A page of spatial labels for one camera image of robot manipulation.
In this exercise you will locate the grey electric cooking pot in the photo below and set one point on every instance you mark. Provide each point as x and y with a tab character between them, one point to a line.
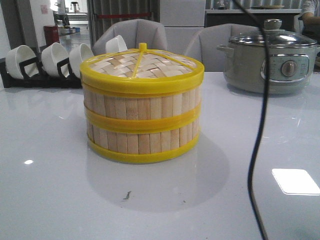
290	68

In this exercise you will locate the red cylindrical bin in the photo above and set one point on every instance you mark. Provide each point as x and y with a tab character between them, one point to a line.
51	34

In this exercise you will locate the dark counter with shelf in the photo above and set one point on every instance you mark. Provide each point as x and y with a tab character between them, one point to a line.
216	17

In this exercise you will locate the black dish rack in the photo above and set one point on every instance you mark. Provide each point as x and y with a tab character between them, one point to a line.
66	78

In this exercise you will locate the grey chair right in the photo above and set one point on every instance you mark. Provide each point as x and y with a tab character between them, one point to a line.
203	44

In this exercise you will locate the white bowl right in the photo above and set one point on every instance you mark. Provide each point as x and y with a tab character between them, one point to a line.
116	45

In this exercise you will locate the grey chair left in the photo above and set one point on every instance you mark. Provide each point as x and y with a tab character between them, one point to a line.
133	32

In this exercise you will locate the grey chair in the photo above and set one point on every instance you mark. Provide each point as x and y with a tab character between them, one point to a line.
133	32
203	44

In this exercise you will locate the seated person at right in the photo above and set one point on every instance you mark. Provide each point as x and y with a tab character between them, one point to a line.
310	15

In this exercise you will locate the white bowl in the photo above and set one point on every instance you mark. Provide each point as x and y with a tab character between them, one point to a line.
51	55
78	55
116	45
16	56

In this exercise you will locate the bamboo steamer drawer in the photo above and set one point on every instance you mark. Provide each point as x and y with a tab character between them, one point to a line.
130	114
143	148

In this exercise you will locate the white bowl far left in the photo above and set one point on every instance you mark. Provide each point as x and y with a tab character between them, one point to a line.
16	56

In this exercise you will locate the white cabinet background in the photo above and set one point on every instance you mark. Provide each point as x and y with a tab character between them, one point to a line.
181	20

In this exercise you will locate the glass pot lid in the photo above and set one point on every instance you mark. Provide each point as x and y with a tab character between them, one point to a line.
275	36

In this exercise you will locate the woven bamboo steamer lid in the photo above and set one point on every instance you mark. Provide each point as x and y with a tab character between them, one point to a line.
141	73

